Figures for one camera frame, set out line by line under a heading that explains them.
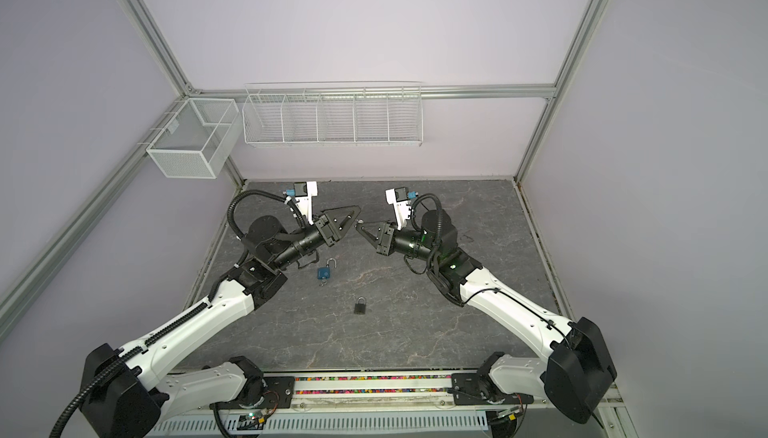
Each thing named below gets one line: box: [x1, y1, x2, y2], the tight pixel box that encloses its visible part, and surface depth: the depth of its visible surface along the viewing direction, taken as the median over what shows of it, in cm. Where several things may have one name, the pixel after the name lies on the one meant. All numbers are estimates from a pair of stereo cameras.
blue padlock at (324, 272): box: [317, 257, 337, 280], surface depth 96 cm
